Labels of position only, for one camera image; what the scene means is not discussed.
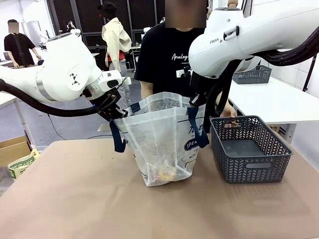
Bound translucent white shopping bag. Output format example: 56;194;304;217
109;91;210;187

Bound yellow snack packet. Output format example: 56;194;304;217
159;161;178;182

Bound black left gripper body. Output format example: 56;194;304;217
96;93;125;120

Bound background person in black shirt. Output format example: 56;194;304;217
3;19;42;68

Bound small grey plastic basket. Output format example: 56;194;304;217
232;65;273;85

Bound person in black t-shirt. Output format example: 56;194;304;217
134;0;215;132

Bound person in beige hoodie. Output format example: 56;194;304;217
97;1;133;105

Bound large grey plastic basket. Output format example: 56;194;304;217
210;115;294;184

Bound white desk with pole leg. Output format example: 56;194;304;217
0;92;33;150

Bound black floor cable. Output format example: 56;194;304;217
47;114;67;140

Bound person left forearm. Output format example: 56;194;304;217
215;94;235;113

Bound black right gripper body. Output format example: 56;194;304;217
190;73;209;100

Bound person right forearm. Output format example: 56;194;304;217
141;83;154;100

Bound framed white board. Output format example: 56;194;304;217
21;21;42;45

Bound white side table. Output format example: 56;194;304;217
228;74;319;132

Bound black tripod pole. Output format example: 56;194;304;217
303;59;315;92

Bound green and white printed box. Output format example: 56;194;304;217
8;149;40;179

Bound black left arm cable bundle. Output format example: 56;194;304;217
0;78;118;118

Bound person left hand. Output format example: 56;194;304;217
220;106;239;128

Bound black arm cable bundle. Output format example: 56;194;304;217
0;78;118;118
203;32;319;132

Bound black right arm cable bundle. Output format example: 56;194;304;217
203;32;319;132

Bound brown cardboard box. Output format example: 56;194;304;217
0;135;33;167

